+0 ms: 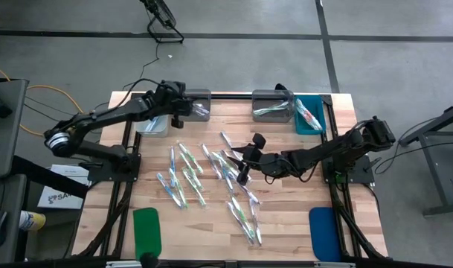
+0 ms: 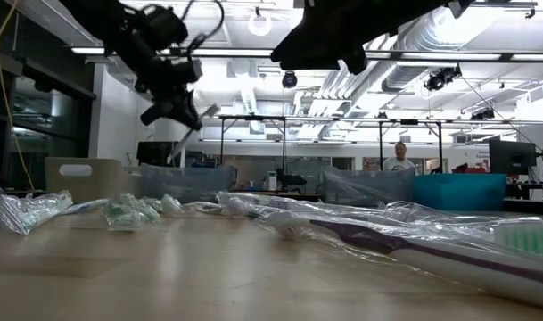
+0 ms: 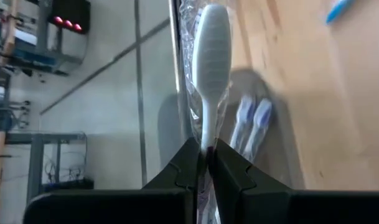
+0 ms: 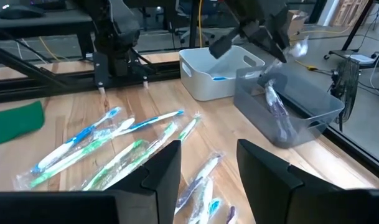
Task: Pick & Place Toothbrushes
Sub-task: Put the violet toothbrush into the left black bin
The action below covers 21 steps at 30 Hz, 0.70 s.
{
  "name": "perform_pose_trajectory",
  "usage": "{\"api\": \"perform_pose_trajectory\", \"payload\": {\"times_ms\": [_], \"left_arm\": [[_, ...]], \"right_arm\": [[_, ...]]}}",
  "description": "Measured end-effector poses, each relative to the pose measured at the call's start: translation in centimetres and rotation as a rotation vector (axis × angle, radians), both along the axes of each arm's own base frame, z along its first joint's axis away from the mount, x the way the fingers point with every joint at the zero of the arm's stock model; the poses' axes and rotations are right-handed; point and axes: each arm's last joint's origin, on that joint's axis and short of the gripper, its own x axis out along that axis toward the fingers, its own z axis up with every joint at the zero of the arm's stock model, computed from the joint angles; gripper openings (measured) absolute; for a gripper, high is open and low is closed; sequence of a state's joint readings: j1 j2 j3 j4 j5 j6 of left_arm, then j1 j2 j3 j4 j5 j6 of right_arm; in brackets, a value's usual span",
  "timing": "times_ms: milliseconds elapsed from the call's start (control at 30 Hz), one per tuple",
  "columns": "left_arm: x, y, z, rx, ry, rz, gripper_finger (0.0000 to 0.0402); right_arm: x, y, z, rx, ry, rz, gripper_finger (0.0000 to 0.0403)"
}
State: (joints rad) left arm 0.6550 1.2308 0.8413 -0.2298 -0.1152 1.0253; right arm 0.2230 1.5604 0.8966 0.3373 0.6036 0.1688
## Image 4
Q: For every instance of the grey desk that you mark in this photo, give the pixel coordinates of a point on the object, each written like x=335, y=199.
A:
x=46, y=23

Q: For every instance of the blue office chair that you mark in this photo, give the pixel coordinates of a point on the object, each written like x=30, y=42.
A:
x=208, y=7

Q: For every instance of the yellow power plug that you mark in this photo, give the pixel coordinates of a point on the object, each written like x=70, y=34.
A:
x=310, y=67

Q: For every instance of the cardboard box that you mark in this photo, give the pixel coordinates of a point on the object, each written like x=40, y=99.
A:
x=298, y=21

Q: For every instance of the green flat mat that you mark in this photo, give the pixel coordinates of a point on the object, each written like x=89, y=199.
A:
x=15, y=124

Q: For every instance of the black floor fan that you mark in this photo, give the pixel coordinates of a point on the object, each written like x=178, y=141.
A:
x=344, y=90

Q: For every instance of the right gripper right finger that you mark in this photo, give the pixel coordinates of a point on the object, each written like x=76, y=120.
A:
x=316, y=208

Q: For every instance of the black computer mouse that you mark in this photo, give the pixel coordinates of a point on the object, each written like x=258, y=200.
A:
x=21, y=12

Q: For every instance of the black wheeled stand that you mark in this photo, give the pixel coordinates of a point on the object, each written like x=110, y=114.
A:
x=358, y=25

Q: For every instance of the white plastic bin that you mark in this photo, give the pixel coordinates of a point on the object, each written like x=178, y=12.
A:
x=201, y=87

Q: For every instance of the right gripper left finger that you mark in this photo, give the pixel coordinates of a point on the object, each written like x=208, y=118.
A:
x=83, y=208

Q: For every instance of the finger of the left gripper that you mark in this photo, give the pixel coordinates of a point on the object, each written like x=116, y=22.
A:
x=271, y=42
x=225, y=43

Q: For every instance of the smoky transparent plastic bin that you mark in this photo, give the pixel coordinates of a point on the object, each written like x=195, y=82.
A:
x=254, y=105

